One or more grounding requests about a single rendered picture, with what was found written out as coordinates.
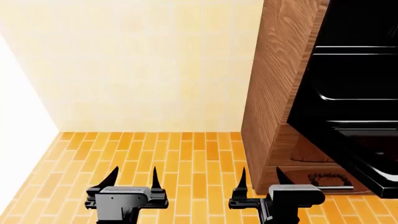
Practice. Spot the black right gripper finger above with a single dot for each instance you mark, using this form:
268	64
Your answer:
242	184
283	178

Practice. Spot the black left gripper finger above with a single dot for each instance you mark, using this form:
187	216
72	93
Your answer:
107	180
156	180

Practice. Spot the brown wooden oven cabinet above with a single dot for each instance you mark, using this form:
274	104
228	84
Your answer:
270	93

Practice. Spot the black glass oven door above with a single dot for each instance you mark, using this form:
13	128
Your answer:
373	158

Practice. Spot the black built-in oven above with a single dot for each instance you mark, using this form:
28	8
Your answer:
357	74

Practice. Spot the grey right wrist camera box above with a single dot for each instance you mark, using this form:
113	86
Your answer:
295	196

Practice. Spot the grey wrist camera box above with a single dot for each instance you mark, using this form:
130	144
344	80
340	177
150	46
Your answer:
121	201
295	196

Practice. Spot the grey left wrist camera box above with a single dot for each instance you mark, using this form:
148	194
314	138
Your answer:
121	201

